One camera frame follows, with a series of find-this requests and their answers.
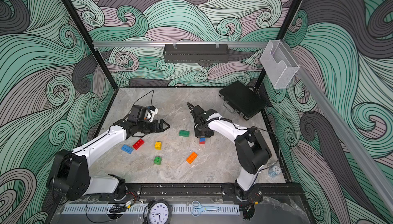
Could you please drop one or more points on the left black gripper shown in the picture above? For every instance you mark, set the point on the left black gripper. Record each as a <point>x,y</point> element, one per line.
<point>160,127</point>

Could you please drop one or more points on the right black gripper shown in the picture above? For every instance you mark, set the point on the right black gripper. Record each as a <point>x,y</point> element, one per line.
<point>198,135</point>

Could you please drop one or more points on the green long lego brick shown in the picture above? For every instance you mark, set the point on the green long lego brick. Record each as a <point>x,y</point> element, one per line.
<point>184,133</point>

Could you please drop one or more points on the orange long lego brick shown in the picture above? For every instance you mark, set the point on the orange long lego brick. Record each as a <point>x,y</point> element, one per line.
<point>192,157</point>

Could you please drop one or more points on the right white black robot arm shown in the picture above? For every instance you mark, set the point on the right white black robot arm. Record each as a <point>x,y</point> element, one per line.
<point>252,150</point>

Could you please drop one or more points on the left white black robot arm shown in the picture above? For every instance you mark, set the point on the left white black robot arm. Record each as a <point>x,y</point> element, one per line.
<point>70,176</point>

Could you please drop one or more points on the yellow square lego brick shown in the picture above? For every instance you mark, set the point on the yellow square lego brick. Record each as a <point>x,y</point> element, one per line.
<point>158,145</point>

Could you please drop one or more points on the red long lego brick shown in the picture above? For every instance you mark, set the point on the red long lego brick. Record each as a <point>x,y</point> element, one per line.
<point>138,144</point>

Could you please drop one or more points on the green square lego brick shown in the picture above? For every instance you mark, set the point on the green square lego brick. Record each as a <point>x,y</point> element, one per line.
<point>157,160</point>

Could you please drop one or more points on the light blue lego brick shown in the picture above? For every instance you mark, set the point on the light blue lego brick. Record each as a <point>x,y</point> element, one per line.
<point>127,149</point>

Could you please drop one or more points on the black briefcase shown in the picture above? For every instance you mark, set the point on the black briefcase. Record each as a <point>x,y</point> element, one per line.
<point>241,99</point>

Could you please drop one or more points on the white analog clock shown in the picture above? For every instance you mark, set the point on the white analog clock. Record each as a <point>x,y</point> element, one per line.
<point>159,212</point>

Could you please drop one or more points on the light blue scissors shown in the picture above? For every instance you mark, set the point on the light blue scissors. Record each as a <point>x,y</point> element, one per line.
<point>198,208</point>

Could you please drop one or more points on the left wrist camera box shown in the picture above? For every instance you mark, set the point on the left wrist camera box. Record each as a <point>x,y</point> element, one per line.
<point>139,113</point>

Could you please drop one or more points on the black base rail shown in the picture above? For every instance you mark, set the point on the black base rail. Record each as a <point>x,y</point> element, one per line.
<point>224,191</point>

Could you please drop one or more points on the white slotted cable duct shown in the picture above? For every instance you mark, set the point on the white slotted cable duct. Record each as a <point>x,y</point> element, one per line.
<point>139,209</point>

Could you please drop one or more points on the clear plastic wall holder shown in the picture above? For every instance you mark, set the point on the clear plastic wall holder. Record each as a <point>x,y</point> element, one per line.
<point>279,63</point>

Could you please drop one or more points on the aluminium back rail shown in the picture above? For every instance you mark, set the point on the aluminium back rail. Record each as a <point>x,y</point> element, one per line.
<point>161,44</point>

